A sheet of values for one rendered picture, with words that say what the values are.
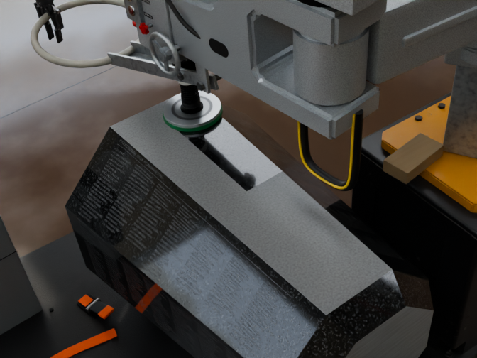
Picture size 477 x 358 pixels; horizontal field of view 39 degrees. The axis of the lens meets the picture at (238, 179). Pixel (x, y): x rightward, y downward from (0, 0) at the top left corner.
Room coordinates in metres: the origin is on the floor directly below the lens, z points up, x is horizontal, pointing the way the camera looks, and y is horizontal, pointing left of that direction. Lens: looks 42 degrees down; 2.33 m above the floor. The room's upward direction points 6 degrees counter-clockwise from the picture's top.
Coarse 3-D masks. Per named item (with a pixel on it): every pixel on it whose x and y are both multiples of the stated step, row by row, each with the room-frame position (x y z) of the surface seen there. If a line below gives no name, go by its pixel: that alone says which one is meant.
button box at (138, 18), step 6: (126, 0) 1.99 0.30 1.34; (132, 0) 1.96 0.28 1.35; (138, 0) 1.94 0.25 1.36; (126, 6) 1.99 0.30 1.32; (132, 6) 1.96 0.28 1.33; (138, 6) 1.94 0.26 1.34; (126, 12) 2.00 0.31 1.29; (138, 12) 1.94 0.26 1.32; (132, 18) 1.98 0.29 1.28; (138, 18) 1.94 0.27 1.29; (144, 18) 1.95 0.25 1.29
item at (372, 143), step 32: (448, 96) 2.11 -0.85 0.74; (384, 128) 1.95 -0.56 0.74; (352, 192) 1.88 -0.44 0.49; (384, 192) 1.74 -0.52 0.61; (416, 192) 1.61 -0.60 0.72; (384, 224) 1.73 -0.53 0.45; (416, 224) 1.60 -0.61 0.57; (448, 224) 1.48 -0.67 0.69; (416, 256) 1.58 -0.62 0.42; (448, 256) 1.46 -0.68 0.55; (448, 288) 1.44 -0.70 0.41; (448, 320) 1.41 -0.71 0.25; (448, 352) 1.41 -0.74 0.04
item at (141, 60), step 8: (136, 48) 2.33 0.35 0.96; (144, 48) 2.29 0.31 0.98; (112, 56) 2.27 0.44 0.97; (120, 56) 2.22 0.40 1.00; (128, 56) 2.19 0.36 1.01; (136, 56) 2.29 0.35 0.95; (144, 56) 2.27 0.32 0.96; (112, 64) 2.28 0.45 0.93; (120, 64) 2.23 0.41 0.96; (128, 64) 2.18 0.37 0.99; (136, 64) 2.13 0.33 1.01; (144, 64) 2.09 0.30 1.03; (152, 64) 2.05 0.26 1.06; (152, 72) 2.06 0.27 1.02; (160, 72) 2.01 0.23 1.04; (184, 72) 1.90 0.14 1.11; (192, 72) 1.86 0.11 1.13; (184, 80) 1.90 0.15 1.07; (192, 80) 1.87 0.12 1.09; (216, 80) 1.81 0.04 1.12; (200, 88) 1.77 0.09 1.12; (216, 88) 1.77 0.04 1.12
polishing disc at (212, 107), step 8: (176, 96) 2.07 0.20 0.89; (200, 96) 2.06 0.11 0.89; (208, 96) 2.05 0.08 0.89; (168, 104) 2.03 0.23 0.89; (176, 104) 2.02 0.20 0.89; (208, 104) 2.00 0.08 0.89; (216, 104) 2.00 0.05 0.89; (168, 112) 1.98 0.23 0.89; (176, 112) 1.97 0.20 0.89; (200, 112) 1.96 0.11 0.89; (208, 112) 1.95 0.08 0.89; (216, 112) 1.95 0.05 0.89; (168, 120) 1.93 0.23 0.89; (176, 120) 1.93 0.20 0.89; (184, 120) 1.92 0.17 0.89; (192, 120) 1.92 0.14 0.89; (200, 120) 1.91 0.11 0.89; (208, 120) 1.91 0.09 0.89
